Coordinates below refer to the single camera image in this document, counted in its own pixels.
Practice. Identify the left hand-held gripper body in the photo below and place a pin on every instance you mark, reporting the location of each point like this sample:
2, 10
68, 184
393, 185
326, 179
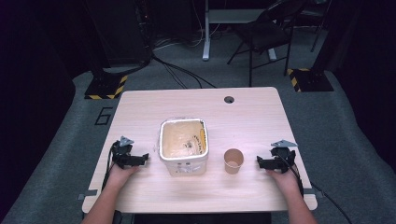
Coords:
122, 152

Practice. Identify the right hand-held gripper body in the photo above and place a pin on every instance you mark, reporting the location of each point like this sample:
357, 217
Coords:
283, 154

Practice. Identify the brown paper cup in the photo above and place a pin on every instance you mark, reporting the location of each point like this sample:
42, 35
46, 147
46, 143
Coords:
233, 160

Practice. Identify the white square plastic bucket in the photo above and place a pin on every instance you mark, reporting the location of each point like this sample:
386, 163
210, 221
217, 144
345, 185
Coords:
183, 146

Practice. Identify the person's right hand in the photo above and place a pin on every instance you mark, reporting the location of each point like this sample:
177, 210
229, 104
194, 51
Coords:
285, 180

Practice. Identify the person's left hand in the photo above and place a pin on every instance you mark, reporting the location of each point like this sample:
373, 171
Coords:
120, 175

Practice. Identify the grey tape strip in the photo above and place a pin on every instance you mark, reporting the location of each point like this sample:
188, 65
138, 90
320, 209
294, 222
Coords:
313, 192
87, 194

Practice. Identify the black yellow-striped stand base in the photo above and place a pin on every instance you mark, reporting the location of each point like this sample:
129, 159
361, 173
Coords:
309, 80
106, 87

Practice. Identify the black cabinet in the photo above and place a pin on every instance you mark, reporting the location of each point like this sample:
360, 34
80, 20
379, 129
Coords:
120, 31

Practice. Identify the black folding chair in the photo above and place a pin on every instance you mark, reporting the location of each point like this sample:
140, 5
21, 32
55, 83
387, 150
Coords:
264, 32

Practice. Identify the white desk frame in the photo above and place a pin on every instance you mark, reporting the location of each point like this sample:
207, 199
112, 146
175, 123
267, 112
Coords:
218, 21

